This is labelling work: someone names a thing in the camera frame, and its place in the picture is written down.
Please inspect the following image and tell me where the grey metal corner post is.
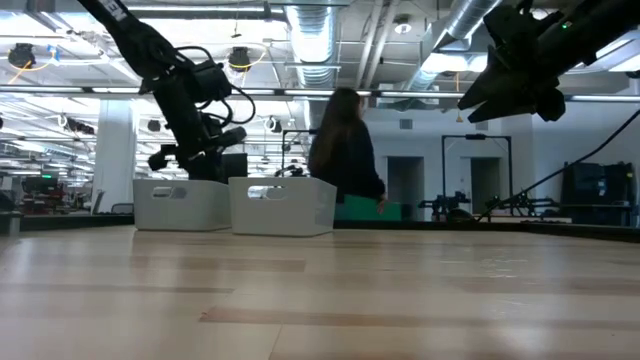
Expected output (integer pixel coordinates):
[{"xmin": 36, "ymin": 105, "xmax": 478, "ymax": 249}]
[{"xmin": 5, "ymin": 210, "xmax": 24, "ymax": 237}]

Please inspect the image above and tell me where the silver ceiling air duct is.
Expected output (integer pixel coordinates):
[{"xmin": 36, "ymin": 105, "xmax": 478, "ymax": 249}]
[{"xmin": 399, "ymin": 0, "xmax": 504, "ymax": 94}]

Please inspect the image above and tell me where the black overhead camera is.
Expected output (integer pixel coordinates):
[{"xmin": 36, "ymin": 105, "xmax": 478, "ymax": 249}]
[{"xmin": 227, "ymin": 46, "xmax": 253, "ymax": 74}]

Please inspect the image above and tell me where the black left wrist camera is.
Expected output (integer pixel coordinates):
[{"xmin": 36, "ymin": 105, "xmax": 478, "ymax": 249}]
[{"xmin": 188, "ymin": 58, "xmax": 235, "ymax": 105}]

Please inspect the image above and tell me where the person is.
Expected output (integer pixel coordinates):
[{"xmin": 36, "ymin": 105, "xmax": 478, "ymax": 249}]
[{"xmin": 306, "ymin": 87, "xmax": 389, "ymax": 204}]

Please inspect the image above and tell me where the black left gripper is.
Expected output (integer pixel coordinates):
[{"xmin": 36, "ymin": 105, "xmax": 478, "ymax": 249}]
[{"xmin": 147, "ymin": 74, "xmax": 249, "ymax": 181}]

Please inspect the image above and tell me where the black computer monitor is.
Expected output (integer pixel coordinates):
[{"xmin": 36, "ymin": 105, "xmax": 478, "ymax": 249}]
[{"xmin": 220, "ymin": 152, "xmax": 249, "ymax": 181}]

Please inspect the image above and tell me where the yellow hanging pendant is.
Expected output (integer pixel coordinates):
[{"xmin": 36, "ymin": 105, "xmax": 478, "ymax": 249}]
[{"xmin": 453, "ymin": 72, "xmax": 464, "ymax": 124}]

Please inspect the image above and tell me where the black table edge rail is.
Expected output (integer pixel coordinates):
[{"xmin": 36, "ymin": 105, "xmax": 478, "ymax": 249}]
[{"xmin": 0, "ymin": 212, "xmax": 640, "ymax": 245}]

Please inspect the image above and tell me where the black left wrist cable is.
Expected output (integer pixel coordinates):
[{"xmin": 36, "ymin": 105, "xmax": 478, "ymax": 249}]
[{"xmin": 174, "ymin": 44, "xmax": 257, "ymax": 126}]

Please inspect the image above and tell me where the white plastic storage bin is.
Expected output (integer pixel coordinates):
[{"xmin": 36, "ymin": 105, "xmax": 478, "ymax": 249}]
[
  {"xmin": 228, "ymin": 176, "xmax": 338, "ymax": 238},
  {"xmin": 132, "ymin": 178, "xmax": 232, "ymax": 232}
]

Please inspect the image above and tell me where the black ceiling camera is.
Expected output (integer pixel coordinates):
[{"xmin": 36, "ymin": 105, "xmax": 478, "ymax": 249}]
[{"xmin": 7, "ymin": 42, "xmax": 37, "ymax": 70}]

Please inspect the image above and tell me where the black equipment cabinet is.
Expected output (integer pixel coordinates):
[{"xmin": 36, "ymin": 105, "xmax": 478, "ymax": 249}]
[{"xmin": 560, "ymin": 160, "xmax": 637, "ymax": 226}]

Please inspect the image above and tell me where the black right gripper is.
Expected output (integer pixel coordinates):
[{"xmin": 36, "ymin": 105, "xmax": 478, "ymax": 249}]
[{"xmin": 457, "ymin": 4, "xmax": 567, "ymax": 124}]

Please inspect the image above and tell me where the background wooden table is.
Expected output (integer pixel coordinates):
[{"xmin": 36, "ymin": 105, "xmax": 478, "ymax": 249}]
[{"xmin": 399, "ymin": 214, "xmax": 574, "ymax": 225}]

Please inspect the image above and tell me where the white building column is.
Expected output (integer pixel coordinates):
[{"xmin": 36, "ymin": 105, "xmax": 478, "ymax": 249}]
[{"xmin": 92, "ymin": 99, "xmax": 139, "ymax": 214}]

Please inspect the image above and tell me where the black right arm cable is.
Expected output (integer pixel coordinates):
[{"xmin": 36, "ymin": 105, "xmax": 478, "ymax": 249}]
[{"xmin": 477, "ymin": 107, "xmax": 640, "ymax": 222}]

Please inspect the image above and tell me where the black metal rig frame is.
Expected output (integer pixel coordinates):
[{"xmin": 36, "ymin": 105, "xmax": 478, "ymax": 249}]
[
  {"xmin": 440, "ymin": 133, "xmax": 513, "ymax": 201},
  {"xmin": 281, "ymin": 128, "xmax": 321, "ymax": 176}
]

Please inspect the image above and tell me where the long LED light bar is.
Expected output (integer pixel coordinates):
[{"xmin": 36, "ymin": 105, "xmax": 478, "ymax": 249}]
[{"xmin": 0, "ymin": 85, "xmax": 640, "ymax": 103}]

